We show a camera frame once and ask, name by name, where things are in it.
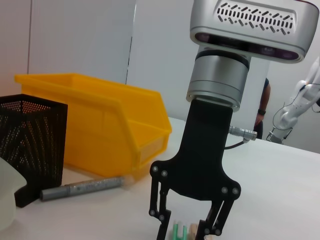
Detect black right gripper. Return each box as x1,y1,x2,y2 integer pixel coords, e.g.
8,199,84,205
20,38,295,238
148,98,243,240

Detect green pen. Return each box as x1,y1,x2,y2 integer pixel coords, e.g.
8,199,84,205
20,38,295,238
169,219,190,240

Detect silver grey pen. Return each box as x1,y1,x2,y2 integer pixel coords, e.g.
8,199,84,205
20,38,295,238
39,174,131,202

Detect black mesh pen holder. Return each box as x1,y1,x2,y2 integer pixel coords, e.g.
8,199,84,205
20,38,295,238
0,93,69,208

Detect translucent green fruit plate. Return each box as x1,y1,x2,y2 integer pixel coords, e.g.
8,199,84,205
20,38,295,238
0,157,28,230

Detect yellow plastic bin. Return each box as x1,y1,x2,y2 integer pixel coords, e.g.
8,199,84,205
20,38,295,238
14,72,173,182

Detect person in dark clothes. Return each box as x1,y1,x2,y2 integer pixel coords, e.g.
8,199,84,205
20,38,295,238
254,77,272,140

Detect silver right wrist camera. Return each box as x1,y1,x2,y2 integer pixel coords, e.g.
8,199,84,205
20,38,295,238
189,0,320,65

